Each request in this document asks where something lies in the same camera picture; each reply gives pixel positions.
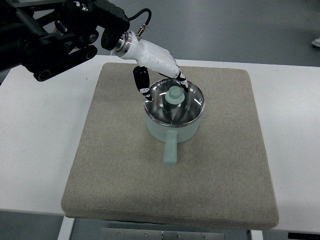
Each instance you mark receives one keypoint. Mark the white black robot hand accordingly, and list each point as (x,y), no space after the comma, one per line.
(148,56)

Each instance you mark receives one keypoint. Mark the glass lid green knob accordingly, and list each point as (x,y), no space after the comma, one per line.
(172,106)

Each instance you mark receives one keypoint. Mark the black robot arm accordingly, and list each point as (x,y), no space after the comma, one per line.
(49,37)

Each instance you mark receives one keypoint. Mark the mint green saucepan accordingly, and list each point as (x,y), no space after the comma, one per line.
(171,136)

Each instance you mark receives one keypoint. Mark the beige fabric mat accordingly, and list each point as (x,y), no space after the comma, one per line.
(219,178)

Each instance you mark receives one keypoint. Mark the black label strip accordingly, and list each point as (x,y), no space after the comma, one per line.
(303,236)

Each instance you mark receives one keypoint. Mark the metal base plate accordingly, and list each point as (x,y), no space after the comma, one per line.
(143,234)

